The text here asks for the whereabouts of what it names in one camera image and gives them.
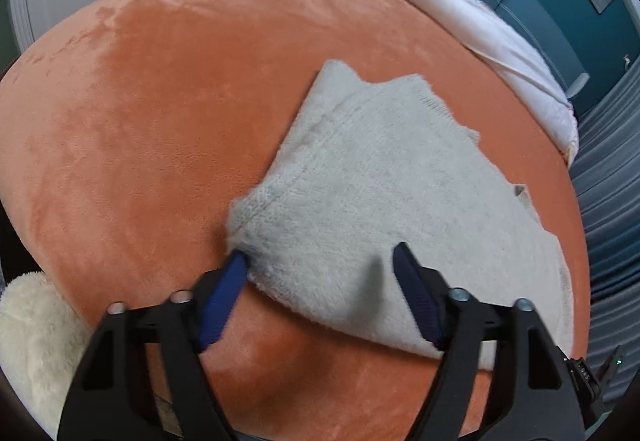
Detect orange plush blanket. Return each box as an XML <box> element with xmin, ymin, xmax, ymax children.
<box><xmin>0</xmin><ymin>0</ymin><xmax>591</xmax><ymax>441</ymax></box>

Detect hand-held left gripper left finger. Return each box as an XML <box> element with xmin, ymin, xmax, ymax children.
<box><xmin>57</xmin><ymin>251</ymin><xmax>249</xmax><ymax>441</ymax></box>

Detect blue upholstered headboard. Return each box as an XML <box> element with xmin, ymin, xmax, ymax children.
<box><xmin>385</xmin><ymin>0</ymin><xmax>591</xmax><ymax>96</ymax></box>

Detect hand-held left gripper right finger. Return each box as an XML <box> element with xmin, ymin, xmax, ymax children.
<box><xmin>391</xmin><ymin>242</ymin><xmax>587</xmax><ymax>441</ymax></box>

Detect grey-blue curtain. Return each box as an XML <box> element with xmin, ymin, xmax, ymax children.
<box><xmin>569</xmin><ymin>36</ymin><xmax>640</xmax><ymax>377</ymax></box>

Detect white duvet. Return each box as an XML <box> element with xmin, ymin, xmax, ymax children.
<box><xmin>315</xmin><ymin>0</ymin><xmax>580</xmax><ymax>166</ymax></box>

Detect cream fleece clothing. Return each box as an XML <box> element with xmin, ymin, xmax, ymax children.
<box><xmin>0</xmin><ymin>272</ymin><xmax>93</xmax><ymax>439</ymax></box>

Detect grey sweater with black hearts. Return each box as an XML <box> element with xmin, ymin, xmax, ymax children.
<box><xmin>226</xmin><ymin>59</ymin><xmax>575</xmax><ymax>371</ymax></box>

